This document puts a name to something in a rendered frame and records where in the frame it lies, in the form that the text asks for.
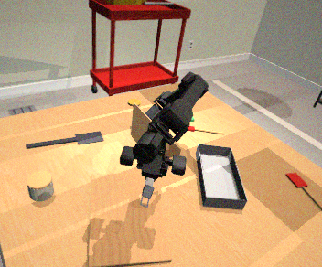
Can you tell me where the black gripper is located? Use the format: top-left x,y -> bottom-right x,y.
120,145 -> 187,176

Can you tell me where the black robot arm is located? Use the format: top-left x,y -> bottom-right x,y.
133,72 -> 209,179

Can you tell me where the short grey cylinder with tan top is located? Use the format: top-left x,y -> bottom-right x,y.
27,171 -> 54,202

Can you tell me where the grey metal roasting tin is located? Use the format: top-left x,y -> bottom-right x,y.
196,144 -> 248,210

